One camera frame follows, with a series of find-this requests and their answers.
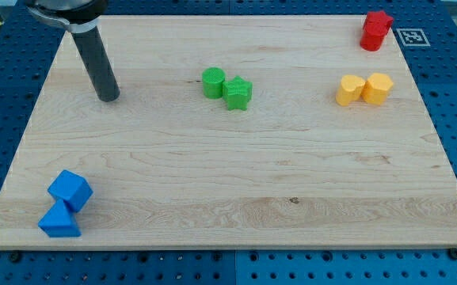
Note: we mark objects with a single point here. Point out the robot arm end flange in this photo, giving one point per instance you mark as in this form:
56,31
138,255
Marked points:
75,16

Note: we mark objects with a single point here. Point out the wooden board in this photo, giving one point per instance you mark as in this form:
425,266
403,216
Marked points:
172,169

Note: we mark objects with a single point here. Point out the green star block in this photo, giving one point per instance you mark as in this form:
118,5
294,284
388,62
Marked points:
237,93

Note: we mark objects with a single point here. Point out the green cylinder block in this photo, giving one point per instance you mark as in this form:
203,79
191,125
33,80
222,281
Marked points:
212,81

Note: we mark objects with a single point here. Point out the yellow heart block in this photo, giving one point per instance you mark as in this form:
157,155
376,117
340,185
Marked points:
350,89

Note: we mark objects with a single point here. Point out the yellow hexagon block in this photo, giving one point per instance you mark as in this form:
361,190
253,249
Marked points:
377,88

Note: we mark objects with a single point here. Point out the blue cube block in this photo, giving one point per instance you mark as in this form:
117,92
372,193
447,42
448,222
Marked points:
73,189

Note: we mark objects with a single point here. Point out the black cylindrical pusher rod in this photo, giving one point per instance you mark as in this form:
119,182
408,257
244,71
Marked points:
93,54

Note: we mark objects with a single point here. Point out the red cylinder block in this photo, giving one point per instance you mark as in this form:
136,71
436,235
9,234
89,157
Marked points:
371,42

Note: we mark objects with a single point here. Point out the blue triangle block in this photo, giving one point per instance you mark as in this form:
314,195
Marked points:
59,222

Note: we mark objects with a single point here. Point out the red star block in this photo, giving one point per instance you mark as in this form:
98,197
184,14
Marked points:
377,23

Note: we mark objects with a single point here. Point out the white fiducial marker tag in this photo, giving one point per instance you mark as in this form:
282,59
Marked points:
413,37

